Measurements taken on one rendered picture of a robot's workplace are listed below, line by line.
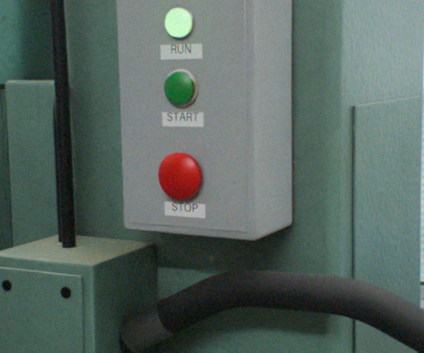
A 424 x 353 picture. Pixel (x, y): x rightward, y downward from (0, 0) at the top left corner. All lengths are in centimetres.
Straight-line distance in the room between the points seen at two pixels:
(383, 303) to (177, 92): 18
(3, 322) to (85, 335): 7
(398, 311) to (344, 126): 13
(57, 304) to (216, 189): 14
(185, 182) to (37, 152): 24
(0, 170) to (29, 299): 21
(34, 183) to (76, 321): 19
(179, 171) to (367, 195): 15
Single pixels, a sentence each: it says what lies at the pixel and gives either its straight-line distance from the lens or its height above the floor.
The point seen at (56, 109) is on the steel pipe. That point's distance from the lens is 62.
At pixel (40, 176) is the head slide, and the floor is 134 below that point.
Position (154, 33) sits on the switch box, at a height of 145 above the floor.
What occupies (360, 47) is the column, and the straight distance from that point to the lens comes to 60.
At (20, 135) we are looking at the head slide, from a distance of 74.
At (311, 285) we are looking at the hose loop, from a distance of 53.
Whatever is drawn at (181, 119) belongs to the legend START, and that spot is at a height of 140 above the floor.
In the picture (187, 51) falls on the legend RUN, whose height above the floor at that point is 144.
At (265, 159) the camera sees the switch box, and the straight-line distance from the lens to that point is 53.
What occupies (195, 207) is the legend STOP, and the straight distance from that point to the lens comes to 54.
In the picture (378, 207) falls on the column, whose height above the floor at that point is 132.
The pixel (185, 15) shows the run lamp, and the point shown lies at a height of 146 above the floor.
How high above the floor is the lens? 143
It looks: 7 degrees down
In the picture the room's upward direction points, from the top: 1 degrees counter-clockwise
